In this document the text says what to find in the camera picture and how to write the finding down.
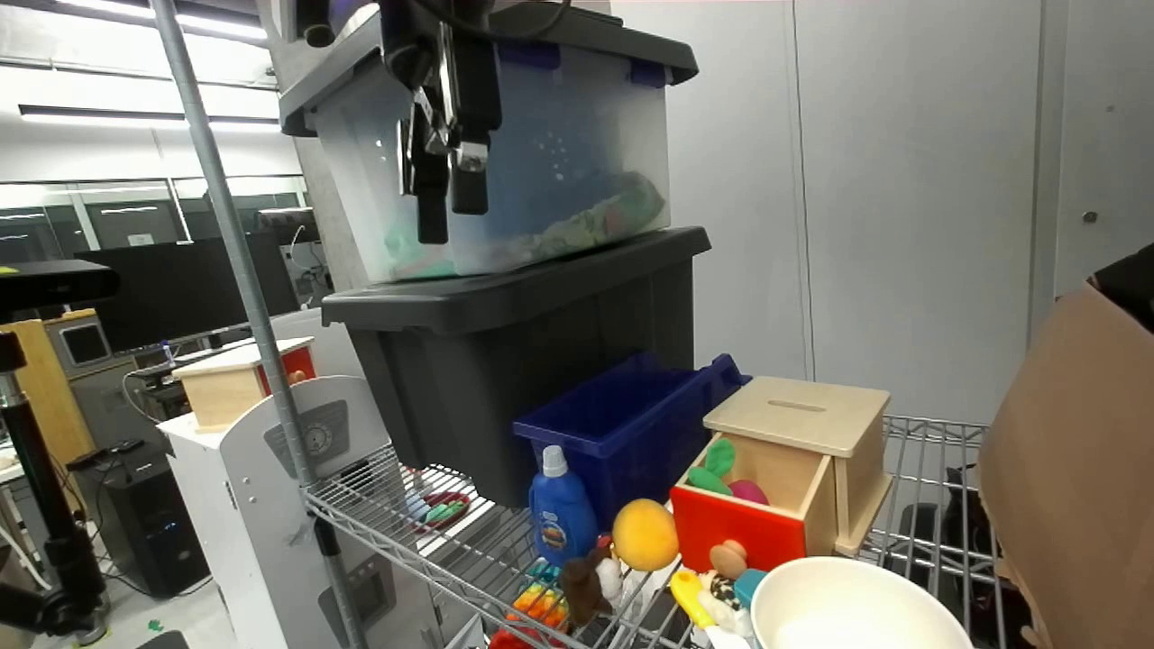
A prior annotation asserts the clear storage bin dark lid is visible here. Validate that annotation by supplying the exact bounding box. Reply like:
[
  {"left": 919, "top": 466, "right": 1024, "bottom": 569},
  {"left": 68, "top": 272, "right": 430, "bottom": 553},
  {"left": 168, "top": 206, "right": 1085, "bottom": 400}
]
[{"left": 277, "top": 0, "right": 704, "bottom": 290}]

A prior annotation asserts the wooden box with red drawer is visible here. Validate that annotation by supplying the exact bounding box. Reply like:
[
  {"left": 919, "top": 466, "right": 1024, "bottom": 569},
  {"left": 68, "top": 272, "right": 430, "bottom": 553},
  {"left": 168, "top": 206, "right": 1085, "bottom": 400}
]
[{"left": 668, "top": 376, "right": 895, "bottom": 580}]

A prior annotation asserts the dark grey storage tote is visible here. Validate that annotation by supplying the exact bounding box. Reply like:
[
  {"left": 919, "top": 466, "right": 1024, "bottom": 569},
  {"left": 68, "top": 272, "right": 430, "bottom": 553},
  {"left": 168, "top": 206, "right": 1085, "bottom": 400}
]
[{"left": 322, "top": 226, "right": 715, "bottom": 510}]

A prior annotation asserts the rainbow coloured toy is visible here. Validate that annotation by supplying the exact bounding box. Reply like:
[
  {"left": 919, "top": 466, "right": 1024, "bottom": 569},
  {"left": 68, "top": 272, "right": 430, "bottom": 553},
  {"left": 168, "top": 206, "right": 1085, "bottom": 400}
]
[{"left": 488, "top": 576, "right": 572, "bottom": 649}]

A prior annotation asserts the white pot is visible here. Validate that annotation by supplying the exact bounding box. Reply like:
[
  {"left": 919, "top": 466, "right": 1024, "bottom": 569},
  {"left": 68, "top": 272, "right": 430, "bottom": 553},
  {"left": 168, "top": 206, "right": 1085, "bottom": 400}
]
[{"left": 745, "top": 553, "right": 976, "bottom": 649}]

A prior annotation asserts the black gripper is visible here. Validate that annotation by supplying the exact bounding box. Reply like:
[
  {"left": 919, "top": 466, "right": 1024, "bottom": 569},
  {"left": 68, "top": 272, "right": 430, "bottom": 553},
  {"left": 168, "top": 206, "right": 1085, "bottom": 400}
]
[{"left": 371, "top": 0, "right": 505, "bottom": 245}]

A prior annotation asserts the packet with coloured items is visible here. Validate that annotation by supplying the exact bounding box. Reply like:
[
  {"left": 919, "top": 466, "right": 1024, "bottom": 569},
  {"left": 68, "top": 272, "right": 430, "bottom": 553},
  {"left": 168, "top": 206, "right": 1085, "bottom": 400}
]
[{"left": 396, "top": 468, "right": 499, "bottom": 533}]

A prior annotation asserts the green toy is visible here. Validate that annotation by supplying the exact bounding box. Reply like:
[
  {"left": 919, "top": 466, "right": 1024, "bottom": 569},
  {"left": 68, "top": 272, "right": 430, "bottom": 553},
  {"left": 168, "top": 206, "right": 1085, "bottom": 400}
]
[{"left": 684, "top": 437, "right": 741, "bottom": 499}]

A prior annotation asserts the blue plastic bin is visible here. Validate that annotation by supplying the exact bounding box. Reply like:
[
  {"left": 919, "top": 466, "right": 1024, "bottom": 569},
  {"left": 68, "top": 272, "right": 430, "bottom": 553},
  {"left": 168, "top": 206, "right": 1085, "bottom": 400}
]
[{"left": 513, "top": 351, "right": 752, "bottom": 533}]

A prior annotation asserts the wooden peg doll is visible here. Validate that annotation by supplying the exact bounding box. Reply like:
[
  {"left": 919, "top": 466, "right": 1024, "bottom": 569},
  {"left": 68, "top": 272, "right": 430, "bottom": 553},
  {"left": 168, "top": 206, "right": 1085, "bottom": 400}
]
[{"left": 705, "top": 538, "right": 752, "bottom": 585}]

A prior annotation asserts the black box unit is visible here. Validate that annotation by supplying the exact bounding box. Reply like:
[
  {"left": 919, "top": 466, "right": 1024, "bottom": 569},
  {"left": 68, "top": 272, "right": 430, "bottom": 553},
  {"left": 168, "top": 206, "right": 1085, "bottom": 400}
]
[{"left": 68, "top": 437, "right": 213, "bottom": 594}]

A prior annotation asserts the white cabinet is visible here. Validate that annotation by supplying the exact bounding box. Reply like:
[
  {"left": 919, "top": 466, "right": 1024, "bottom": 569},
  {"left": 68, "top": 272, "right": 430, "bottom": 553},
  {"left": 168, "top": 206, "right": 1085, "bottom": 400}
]
[{"left": 158, "top": 371, "right": 446, "bottom": 649}]

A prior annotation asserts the yellow plastic toy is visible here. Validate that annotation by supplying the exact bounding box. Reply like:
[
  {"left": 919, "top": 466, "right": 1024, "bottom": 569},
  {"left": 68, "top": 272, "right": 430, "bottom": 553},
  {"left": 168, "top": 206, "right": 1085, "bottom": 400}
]
[{"left": 668, "top": 567, "right": 720, "bottom": 630}]

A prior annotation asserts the small dark brown toy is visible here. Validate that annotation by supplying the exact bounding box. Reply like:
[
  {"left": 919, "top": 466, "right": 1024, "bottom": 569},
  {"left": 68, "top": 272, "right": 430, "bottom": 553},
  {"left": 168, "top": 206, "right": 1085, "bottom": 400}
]
[{"left": 558, "top": 555, "right": 608, "bottom": 630}]

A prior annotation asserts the blue detergent bottle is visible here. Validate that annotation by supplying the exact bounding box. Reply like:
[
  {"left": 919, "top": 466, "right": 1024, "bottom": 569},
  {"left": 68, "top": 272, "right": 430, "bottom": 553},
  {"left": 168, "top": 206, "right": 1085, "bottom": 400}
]
[{"left": 526, "top": 445, "right": 602, "bottom": 576}]

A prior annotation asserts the white spotted toy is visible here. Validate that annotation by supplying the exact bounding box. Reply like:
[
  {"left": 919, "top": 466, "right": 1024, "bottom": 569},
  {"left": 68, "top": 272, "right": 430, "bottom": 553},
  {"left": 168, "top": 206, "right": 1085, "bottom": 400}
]
[{"left": 704, "top": 576, "right": 757, "bottom": 649}]

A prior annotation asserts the large cardboard box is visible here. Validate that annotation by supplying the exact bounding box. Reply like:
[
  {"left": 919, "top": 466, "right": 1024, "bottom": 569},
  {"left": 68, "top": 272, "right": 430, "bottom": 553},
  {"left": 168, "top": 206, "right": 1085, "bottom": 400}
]
[{"left": 976, "top": 243, "right": 1154, "bottom": 649}]

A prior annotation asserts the teal block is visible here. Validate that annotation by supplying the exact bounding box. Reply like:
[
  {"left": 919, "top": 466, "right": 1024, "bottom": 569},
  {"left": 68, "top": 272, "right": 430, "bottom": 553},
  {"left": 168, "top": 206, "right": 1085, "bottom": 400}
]
[{"left": 733, "top": 567, "right": 768, "bottom": 612}]

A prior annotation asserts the metal rack pole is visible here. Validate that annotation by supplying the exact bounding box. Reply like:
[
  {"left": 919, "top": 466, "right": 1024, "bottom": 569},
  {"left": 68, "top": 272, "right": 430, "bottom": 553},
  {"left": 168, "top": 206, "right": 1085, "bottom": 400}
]
[{"left": 148, "top": 0, "right": 371, "bottom": 649}]

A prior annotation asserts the light wooden cabinet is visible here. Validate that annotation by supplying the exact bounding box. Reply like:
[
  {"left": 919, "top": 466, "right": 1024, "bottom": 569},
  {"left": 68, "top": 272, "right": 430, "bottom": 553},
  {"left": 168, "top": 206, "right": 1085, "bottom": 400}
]
[{"left": 0, "top": 308, "right": 106, "bottom": 479}]

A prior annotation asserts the yellow ball toy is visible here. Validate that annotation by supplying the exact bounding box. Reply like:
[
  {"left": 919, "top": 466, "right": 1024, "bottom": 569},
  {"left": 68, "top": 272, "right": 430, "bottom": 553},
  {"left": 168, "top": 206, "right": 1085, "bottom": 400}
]
[{"left": 608, "top": 499, "right": 684, "bottom": 573}]

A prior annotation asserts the black stand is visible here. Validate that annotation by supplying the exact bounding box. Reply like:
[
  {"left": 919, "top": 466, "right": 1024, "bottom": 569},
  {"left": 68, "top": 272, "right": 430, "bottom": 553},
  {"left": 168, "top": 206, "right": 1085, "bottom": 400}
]
[{"left": 0, "top": 255, "right": 121, "bottom": 641}]

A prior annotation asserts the small wooden box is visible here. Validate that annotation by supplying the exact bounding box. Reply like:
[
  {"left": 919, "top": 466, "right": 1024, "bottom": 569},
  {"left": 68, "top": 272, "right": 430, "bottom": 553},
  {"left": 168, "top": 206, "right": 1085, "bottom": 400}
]
[{"left": 168, "top": 335, "right": 322, "bottom": 433}]

